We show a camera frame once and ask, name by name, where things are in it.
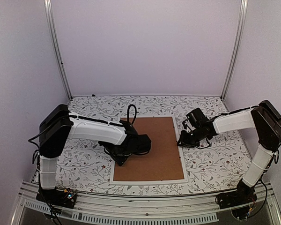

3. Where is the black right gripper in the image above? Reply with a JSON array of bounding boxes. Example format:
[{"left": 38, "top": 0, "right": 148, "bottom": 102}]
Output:
[{"left": 176, "top": 127, "right": 203, "bottom": 149}]

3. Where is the brown cardboard backing board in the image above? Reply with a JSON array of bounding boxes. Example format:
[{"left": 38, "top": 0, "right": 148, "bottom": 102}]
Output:
[{"left": 113, "top": 117, "right": 185, "bottom": 181}]

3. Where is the white picture frame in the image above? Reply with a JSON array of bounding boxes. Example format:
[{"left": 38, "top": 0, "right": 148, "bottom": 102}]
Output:
[{"left": 109, "top": 115, "right": 189, "bottom": 185}]

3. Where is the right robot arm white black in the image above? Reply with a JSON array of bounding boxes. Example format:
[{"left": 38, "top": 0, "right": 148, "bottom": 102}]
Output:
[{"left": 177, "top": 100, "right": 281, "bottom": 204}]

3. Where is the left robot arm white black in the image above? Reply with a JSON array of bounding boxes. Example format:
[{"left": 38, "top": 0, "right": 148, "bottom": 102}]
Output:
[{"left": 28, "top": 104, "right": 150, "bottom": 203}]

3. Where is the floral patterned table cover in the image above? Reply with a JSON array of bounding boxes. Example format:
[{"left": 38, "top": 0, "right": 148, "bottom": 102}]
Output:
[{"left": 56, "top": 96, "right": 251, "bottom": 196}]

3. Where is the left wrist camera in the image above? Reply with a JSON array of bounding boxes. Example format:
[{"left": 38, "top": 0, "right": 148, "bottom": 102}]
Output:
[{"left": 133, "top": 134, "right": 151, "bottom": 156}]

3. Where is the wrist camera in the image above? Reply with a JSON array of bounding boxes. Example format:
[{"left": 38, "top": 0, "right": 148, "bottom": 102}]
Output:
[
  {"left": 133, "top": 134, "right": 151, "bottom": 156},
  {"left": 186, "top": 108, "right": 208, "bottom": 128}
]

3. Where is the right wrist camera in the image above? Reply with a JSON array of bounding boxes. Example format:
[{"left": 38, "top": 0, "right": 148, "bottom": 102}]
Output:
[{"left": 186, "top": 108, "right": 208, "bottom": 128}]

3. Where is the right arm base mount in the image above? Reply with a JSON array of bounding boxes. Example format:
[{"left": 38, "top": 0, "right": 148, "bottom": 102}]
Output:
[{"left": 215, "top": 181, "right": 268, "bottom": 221}]

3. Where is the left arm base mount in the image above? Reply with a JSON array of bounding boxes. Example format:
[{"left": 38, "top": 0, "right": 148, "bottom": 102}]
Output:
[{"left": 36, "top": 175, "right": 77, "bottom": 210}]

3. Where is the aluminium front rail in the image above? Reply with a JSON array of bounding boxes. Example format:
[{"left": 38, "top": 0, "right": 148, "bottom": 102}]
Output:
[{"left": 12, "top": 182, "right": 281, "bottom": 225}]

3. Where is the right aluminium corner post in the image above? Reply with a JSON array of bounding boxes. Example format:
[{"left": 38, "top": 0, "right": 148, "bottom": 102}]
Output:
[{"left": 221, "top": 0, "right": 248, "bottom": 101}]

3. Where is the aluminium corner post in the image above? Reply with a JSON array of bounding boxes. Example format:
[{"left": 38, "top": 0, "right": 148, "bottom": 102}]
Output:
[
  {"left": 221, "top": 0, "right": 248, "bottom": 101},
  {"left": 44, "top": 0, "right": 73, "bottom": 100}
]

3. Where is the left aluminium corner post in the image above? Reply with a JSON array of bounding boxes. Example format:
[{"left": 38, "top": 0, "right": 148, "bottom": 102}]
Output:
[{"left": 44, "top": 0, "right": 73, "bottom": 100}]

